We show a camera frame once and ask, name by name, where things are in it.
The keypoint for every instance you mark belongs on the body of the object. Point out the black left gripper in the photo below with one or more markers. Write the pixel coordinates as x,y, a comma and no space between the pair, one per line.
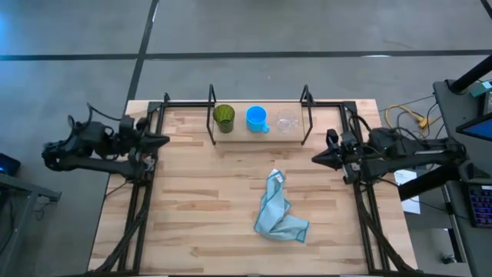
134,142

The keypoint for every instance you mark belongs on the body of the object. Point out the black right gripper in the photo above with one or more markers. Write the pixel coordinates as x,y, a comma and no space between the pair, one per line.
348,157

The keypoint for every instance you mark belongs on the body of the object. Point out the clear glass mug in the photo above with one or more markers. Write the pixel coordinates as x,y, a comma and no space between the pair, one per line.
286,119

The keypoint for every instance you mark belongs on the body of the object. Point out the green translucent cup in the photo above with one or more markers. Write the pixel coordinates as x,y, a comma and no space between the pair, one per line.
224,115

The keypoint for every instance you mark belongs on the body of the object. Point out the blue plastic mug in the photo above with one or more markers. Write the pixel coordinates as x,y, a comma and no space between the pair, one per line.
256,115

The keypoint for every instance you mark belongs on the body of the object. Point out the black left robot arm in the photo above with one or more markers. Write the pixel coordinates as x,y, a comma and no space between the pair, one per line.
88,163

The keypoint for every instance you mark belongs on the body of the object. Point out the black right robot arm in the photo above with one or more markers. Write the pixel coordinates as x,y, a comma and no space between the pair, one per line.
423,154

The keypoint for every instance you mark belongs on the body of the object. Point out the wooden shelf with black brackets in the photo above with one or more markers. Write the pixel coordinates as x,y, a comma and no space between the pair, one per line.
240,136

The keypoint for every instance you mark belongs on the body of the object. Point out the light blue microfibre cloth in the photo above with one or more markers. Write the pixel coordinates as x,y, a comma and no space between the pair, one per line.
274,219

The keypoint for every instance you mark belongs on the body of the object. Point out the white paper sheet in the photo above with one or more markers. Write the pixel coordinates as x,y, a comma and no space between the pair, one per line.
413,205

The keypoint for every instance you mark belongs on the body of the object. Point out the black desk beam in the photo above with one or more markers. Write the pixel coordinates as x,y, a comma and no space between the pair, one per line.
426,184

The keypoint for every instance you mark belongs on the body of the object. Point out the dark grey desk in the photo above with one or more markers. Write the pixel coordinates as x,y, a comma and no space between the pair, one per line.
447,115

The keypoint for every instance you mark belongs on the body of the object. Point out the grey metal side table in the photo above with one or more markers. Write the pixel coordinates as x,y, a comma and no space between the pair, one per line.
23,188

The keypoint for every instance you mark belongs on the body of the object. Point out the small black wedge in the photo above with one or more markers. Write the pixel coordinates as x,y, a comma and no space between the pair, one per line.
478,174

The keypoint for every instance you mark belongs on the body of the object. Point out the black device with blue light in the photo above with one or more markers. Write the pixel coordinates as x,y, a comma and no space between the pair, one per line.
9,165

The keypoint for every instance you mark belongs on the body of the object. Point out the monitor with blue screen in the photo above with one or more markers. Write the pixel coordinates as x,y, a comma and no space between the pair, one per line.
480,129

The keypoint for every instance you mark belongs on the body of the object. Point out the black caster wheel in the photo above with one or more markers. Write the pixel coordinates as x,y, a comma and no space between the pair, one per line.
448,259

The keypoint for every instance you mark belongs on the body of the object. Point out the keyboard with coloured keys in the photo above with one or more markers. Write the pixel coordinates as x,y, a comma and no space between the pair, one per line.
482,205

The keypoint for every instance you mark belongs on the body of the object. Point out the black pole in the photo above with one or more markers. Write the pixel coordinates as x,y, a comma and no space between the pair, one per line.
473,75

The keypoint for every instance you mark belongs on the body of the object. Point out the small teal box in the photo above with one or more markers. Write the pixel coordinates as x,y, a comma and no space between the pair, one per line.
480,88

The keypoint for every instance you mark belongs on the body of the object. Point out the black metal table frame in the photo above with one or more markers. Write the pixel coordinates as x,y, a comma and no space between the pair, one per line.
184,104

